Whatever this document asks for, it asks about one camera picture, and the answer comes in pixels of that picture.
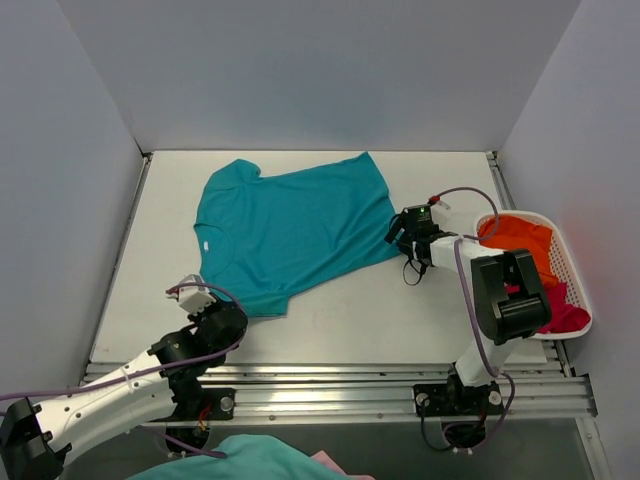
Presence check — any white plastic basket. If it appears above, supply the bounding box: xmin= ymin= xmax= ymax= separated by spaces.
xmin=475 ymin=210 xmax=592 ymax=340

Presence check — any aluminium rail frame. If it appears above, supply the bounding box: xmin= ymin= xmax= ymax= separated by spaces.
xmin=200 ymin=360 xmax=597 ymax=426

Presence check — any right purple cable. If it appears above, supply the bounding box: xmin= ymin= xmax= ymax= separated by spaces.
xmin=434 ymin=186 xmax=517 ymax=451

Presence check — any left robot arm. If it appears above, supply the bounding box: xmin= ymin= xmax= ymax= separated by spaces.
xmin=1 ymin=300 xmax=248 ymax=479

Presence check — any teal t-shirt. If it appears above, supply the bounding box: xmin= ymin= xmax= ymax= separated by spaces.
xmin=194 ymin=152 xmax=398 ymax=317

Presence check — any pink cloth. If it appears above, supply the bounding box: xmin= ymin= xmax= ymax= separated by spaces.
xmin=311 ymin=450 xmax=348 ymax=477

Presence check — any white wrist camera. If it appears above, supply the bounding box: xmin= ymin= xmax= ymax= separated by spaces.
xmin=165 ymin=274 xmax=217 ymax=314
xmin=427 ymin=196 xmax=451 ymax=223

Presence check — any orange t-shirt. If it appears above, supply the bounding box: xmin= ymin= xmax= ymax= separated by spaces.
xmin=477 ymin=215 xmax=559 ymax=288

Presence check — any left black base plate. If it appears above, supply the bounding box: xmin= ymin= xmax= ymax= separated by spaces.
xmin=155 ymin=387 xmax=236 ymax=422

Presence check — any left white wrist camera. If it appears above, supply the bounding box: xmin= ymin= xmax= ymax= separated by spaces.
xmin=165 ymin=274 xmax=217 ymax=314

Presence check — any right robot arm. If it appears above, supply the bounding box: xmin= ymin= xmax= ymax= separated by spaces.
xmin=385 ymin=204 xmax=552 ymax=413

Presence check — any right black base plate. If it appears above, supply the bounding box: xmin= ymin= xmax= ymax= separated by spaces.
xmin=412 ymin=382 xmax=504 ymax=417

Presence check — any light green cloth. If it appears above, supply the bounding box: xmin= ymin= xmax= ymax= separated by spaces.
xmin=130 ymin=434 xmax=347 ymax=480

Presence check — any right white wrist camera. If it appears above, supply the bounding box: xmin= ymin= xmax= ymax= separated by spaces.
xmin=427 ymin=196 xmax=451 ymax=223

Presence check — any magenta t-shirt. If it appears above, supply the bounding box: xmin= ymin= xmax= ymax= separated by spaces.
xmin=538 ymin=282 xmax=591 ymax=334

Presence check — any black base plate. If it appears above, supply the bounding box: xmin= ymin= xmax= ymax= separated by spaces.
xmin=155 ymin=387 xmax=236 ymax=422
xmin=412 ymin=382 xmax=504 ymax=417

